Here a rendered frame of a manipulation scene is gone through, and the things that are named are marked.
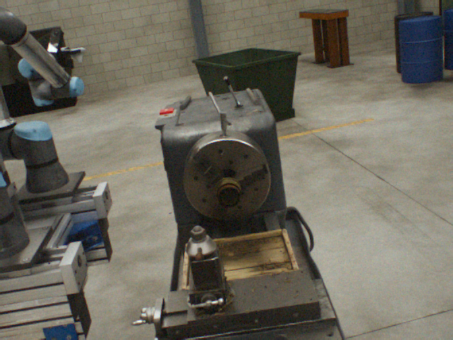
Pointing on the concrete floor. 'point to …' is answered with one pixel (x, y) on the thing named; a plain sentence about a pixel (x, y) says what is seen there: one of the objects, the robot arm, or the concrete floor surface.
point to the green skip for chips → (253, 76)
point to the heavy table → (329, 36)
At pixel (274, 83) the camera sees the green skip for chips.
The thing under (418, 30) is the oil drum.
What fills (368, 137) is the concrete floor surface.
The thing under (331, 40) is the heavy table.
